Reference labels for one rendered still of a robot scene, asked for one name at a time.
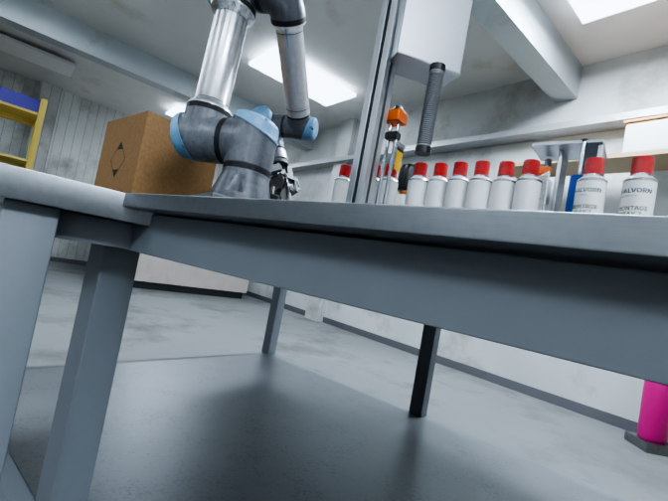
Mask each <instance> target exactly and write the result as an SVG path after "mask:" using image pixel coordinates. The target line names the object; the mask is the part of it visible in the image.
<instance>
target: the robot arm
mask: <svg viewBox="0 0 668 501"><path fill-rule="evenodd" d="M208 1H209V4H210V5H211V9H212V11H213V13H214V15H215V16H214V20H213V24H212V29H211V33H210V37H209V41H208V45H207V49H206V53H205V58H204V61H203V65H202V69H201V73H200V77H199V81H198V86H197V90H196V94H195V97H194V98H191V99H189V100H188V101H187V103H186V107H185V111H184V112H182V111H181V112H178V113H176V114H175V115H174V116H173V117H172V119H171V122H170V137H171V141H172V143H173V147H174V149H175V150H176V152H177V153H178V154H179V155H180V156H181V157H183V158H185V159H189V160H194V161H196V162H208V163H216V164H223V169H222V172H221V174H220V176H219V177H218V179H217V181H216V182H215V184H214V185H213V187H212V189H211V190H210V192H215V193H218V194H222V195H225V196H228V197H231V198H252V199H270V190H271V186H274V187H275V190H274V195H276V196H278V198H277V200H293V199H292V196H293V195H295V194H296V193H298V191H301V190H300V186H299V181H298V178H296V177H294V176H293V173H292V168H291V166H288V163H287V162H288V159H287V155H286V151H285V147H284V142H283V138H289V139H298V140H301V141H303V140H305V141H309V140H310V141H312V140H314V139H315V138H316V136H317V133H318V121H317V119H316V118H315V117H312V116H311V117H310V109H309V97H308V85H307V72H306V61H305V49H304V37H303V26H304V25H305V23H306V15H305V7H304V3H303V0H208ZM256 14H268V15H269V16H270V22H271V25H272V26H273V27H274V28H275V31H276V39H277V45H278V53H279V60H280V68H281V76H282V83H283V91H284V99H285V106H286V114H276V113H272V112H271V110H270V109H269V108H268V107H266V106H264V105H261V106H257V107H256V108H254V109H253V110H252V111H250V110H246V109H239V110H236V112H235V113H234V118H233V116H232V114H231V113H230V111H229V105H230V101H231V97H232V92H233V88H234V84H235V79H236V75H237V71H238V66H239V62H240V58H241V53H242V49H243V45H244V41H245V36H246V32H247V28H250V27H251V26H252V25H253V24H254V20H255V16H256ZM271 175H273V176H272V177H270V176H271ZM269 179H271V180H269ZM296 182H297V183H298V187H299V188H298V187H297V185H296ZM210 192H209V193H210Z"/></svg>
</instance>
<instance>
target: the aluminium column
mask: <svg viewBox="0 0 668 501"><path fill-rule="evenodd" d="M399 6H400V0H383V5H382V10H381V16H380V21H379V26H378V32H377V37H376V42H375V48H374V53H373V58H372V63H371V68H370V74H369V79H368V84H367V90H366V95H365V101H364V106H363V111H362V117H361V122H360V127H359V133H358V138H357V144H356V149H355V154H354V160H353V165H352V170H351V176H350V181H349V187H348V192H347V197H346V203H365V204H372V200H373V195H374V189H375V184H376V178H377V173H378V167H379V162H380V157H381V151H382V146H383V140H384V135H385V129H386V124H387V118H388V113H389V107H390V102H391V96H392V91H393V85H394V80H395V74H396V68H395V67H394V66H393V65H391V62H390V54H391V48H392V43H393V37H394V33H395V27H396V22H397V16H398V11H399Z"/></svg>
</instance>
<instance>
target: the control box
mask: <svg viewBox="0 0 668 501"><path fill-rule="evenodd" d="M472 4H473V0H400V6H399V11H398V16H397V22H396V27H395V33H394V37H393V43H392V48H391V54H390V62H391V65H393V66H394V67H395V68H396V75H397V76H400V77H403V78H406V79H409V80H411V81H414V82H417V83H420V84H425V85H427V81H428V75H429V73H428V72H429V66H430V64H431V63H434V62H441V63H444V64H445V72H444V75H443V80H442V86H441V88H443V87H445V86H446V85H447V84H449V83H450V82H452V81H453V80H455V79H456V78H457V77H459V76H460V73H461V67H462V61H463V56H464V50H465V44H466V38H467V33H468V27H469V21H470V15H471V10H472Z"/></svg>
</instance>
